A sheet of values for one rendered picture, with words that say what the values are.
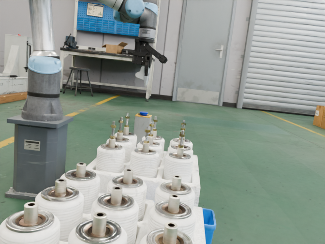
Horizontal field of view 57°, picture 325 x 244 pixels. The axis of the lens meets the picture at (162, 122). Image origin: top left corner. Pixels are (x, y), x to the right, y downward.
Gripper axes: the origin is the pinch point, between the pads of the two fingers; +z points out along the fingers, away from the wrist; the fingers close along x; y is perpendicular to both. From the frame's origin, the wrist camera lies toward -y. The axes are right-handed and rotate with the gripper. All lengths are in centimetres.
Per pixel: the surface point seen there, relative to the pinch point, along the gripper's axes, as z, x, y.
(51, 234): 22, 96, 0
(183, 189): 21, 70, -21
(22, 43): -23, -251, 206
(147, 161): 23, 45, -9
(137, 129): 21.1, 3.5, 1.9
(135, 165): 25, 45, -5
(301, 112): 41, -469, -247
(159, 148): 21.8, 31.5, -11.5
